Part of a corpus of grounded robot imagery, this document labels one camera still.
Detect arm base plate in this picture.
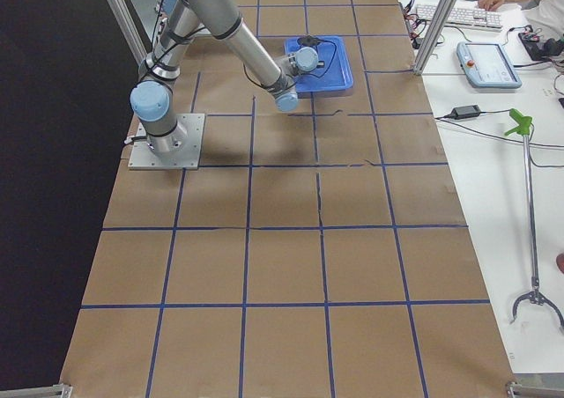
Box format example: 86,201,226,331
128,114,205,170

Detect black power adapter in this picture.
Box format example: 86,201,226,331
450,105,482,120

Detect teach pendant tablet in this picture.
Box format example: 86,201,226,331
456,41,522,90

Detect aluminium frame post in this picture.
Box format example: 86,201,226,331
412,0,457,75

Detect white keyboard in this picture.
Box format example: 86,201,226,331
415,4,503,32

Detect blue plastic tray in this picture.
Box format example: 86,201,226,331
284,35,353,97

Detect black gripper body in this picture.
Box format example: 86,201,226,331
297,35,323,47

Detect green handled reacher grabber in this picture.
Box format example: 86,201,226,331
504,108,563,332

